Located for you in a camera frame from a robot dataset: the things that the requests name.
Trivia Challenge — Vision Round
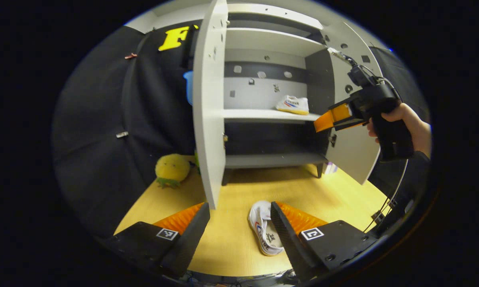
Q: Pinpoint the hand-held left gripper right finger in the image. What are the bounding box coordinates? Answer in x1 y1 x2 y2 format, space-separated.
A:
271 201 377 281

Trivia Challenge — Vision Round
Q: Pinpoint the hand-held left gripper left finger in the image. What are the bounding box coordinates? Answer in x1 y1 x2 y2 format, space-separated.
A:
104 202 211 279

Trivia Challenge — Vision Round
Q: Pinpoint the white shoe cabinet door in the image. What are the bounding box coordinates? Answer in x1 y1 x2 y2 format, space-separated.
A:
321 22 383 185
186 0 229 210

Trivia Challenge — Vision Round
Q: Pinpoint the white canvas shoe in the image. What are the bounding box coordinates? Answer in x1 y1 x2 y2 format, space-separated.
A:
247 201 285 256
275 95 310 115

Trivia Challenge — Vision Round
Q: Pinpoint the white shoe cabinet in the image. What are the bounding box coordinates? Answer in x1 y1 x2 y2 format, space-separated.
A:
222 3 336 186

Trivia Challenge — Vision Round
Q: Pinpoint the black backdrop cloth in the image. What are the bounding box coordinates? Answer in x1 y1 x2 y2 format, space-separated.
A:
52 26 202 240
367 46 432 208

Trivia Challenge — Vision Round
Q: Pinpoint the yellow plush toy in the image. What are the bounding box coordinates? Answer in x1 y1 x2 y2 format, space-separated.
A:
155 153 191 189

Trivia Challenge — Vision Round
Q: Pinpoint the black cable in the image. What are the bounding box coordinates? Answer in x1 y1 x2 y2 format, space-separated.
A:
363 159 409 234

